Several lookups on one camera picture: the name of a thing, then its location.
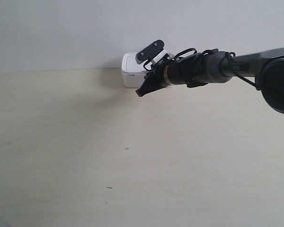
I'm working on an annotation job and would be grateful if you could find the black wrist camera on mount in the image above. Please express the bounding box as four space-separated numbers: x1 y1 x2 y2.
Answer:
135 39 173 65

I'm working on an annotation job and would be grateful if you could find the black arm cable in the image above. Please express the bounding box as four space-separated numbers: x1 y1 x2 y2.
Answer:
174 48 261 91

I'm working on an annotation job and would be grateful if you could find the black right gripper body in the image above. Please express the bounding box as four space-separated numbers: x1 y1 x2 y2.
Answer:
146 49 227 88

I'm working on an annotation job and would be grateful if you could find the white lidded plastic container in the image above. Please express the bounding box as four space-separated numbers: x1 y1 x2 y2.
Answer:
121 52 147 88

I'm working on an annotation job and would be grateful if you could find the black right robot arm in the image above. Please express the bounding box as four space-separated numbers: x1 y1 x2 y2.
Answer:
136 46 284 114

